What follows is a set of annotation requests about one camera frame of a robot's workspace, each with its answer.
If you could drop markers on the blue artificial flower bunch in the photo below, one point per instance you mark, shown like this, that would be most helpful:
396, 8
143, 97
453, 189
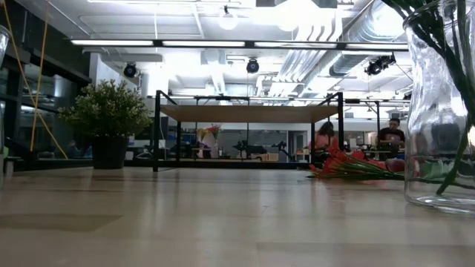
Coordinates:
452, 165

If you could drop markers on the background black robot arm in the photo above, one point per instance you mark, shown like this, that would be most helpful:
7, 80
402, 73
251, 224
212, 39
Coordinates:
252, 149

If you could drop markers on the black ceiling spotlight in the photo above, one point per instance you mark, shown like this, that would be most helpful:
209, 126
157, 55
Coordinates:
252, 66
130, 70

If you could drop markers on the person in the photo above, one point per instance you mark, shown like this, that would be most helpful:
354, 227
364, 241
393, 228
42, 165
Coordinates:
324, 139
391, 137

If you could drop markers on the long ceiling light bar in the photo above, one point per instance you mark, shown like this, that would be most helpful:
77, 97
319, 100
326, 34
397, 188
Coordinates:
204, 43

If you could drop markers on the red artificial flower bunch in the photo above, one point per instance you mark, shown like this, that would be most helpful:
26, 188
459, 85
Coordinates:
345, 163

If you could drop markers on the white globe lamp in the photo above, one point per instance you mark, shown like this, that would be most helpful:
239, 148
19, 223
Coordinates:
228, 20

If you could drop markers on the potted green plant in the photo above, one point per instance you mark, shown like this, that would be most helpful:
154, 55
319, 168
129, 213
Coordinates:
107, 111

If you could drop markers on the clear glass vase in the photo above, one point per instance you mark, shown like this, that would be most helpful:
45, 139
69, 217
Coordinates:
3, 111
426, 111

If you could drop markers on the wooden shelf with black frame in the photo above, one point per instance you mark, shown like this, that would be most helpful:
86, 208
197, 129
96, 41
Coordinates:
245, 113

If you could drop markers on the black aluminium rig frame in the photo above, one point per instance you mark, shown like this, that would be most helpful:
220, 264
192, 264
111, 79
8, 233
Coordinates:
222, 164

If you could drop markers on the silver ventilation duct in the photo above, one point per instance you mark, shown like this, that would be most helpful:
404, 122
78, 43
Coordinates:
356, 55

